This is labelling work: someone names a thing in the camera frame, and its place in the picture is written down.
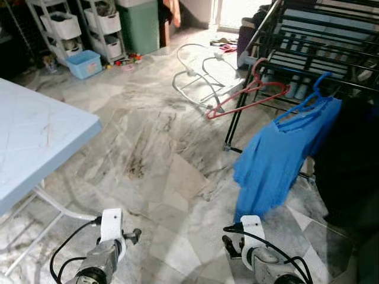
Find pink plastic hanger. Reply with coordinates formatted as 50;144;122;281
205;58;291;120

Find blue plastic hanger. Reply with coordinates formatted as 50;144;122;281
272;72;338;128

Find blue shirt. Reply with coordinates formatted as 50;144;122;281
233;95;343;222

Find light blue folding table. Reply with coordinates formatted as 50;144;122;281
0;77;102;279

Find dark hanging garment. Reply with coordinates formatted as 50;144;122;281
313;95;379;231

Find small red toys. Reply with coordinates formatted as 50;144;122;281
104;53;146;70

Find light blue storage bin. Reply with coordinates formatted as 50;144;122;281
65;50;102;79

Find purple armchair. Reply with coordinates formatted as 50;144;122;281
237;18;261;69

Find pink slippers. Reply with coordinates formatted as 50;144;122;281
210;37;237;54

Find green plastic laundry basket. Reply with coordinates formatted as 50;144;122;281
117;0;160;55

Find white shelf trolley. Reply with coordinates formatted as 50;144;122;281
77;0;125;63
27;0;83;63

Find brown wooden cabinet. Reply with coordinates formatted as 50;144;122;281
159;0;181;48

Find dark clothes pile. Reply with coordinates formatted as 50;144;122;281
252;3;273;30

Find black metal drying rack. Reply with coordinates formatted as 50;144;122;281
224;0;379;184

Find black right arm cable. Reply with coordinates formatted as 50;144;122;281
223;224;314;284

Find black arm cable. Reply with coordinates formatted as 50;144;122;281
223;224;314;284
49;216;104;284

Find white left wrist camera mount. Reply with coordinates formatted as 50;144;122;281
99;208;125;261

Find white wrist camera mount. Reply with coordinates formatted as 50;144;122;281
99;208;125;261
240;215;266;267

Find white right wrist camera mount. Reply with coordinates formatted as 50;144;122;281
240;215;266;267

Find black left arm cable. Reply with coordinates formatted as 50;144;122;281
49;216;104;284

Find white wire bouncer frame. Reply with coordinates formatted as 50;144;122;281
172;43;249;110

